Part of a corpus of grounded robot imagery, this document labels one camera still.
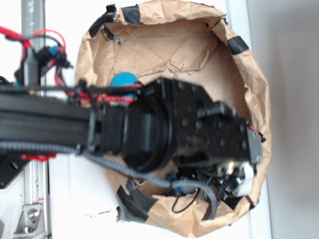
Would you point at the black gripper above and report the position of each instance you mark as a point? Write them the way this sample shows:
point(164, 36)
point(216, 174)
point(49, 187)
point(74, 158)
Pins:
point(195, 131)

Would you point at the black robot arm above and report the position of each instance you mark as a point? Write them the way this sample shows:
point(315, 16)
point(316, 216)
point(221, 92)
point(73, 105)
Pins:
point(148, 126)

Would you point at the brown paper bag tray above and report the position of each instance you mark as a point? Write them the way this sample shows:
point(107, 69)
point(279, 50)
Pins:
point(191, 42)

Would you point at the blue dimpled foam ball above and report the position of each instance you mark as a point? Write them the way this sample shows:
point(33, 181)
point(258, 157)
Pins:
point(125, 79)

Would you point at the white plastic tray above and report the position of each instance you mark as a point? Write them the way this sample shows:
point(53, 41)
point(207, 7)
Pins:
point(82, 202)

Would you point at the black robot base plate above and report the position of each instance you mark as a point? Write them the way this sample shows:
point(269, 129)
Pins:
point(10, 169)

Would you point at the metal corner bracket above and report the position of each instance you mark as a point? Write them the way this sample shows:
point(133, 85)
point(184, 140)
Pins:
point(31, 223)

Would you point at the aluminium extrusion rail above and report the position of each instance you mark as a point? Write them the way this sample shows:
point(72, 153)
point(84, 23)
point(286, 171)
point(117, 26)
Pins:
point(36, 179)

